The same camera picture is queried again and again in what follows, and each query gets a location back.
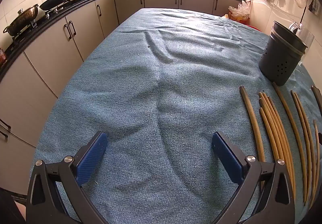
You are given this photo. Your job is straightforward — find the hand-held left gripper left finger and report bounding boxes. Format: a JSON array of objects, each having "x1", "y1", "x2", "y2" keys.
[{"x1": 25, "y1": 131, "x2": 109, "y2": 224}]

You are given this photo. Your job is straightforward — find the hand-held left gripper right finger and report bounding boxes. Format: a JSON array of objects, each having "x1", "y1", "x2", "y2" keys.
[{"x1": 211, "y1": 131, "x2": 296, "y2": 224}]

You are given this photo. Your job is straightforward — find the set of wooden chopsticks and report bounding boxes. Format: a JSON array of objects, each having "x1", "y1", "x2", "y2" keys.
[{"x1": 239, "y1": 83, "x2": 322, "y2": 207}]

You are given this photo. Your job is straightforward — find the dark grey perforated utensil holder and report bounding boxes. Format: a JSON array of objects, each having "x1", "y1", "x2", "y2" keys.
[{"x1": 259, "y1": 21, "x2": 309, "y2": 86}]

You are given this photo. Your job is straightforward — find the blue tablecloth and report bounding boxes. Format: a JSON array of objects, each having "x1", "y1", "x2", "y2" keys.
[{"x1": 35, "y1": 8, "x2": 322, "y2": 224}]

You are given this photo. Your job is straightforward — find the beige lower kitchen cabinets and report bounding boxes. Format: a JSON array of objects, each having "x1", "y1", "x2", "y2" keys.
[{"x1": 0, "y1": 0, "x2": 245, "y2": 214}]

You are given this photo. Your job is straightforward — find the red plastic basin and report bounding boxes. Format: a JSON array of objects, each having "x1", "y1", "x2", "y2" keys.
[{"x1": 241, "y1": 21, "x2": 260, "y2": 32}]

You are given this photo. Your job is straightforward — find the clear glass pitcher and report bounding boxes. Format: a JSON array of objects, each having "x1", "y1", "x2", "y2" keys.
[{"x1": 288, "y1": 21, "x2": 315, "y2": 66}]

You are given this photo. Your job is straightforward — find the gas stove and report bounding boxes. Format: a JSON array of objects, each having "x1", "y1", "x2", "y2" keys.
[{"x1": 11, "y1": 0, "x2": 74, "y2": 41}]

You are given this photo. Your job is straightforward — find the steel wok with handles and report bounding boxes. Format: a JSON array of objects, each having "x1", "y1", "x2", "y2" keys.
[{"x1": 3, "y1": 4, "x2": 40, "y2": 37}]

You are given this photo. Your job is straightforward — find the black power cable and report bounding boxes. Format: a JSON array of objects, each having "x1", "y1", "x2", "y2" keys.
[{"x1": 300, "y1": 0, "x2": 313, "y2": 26}]

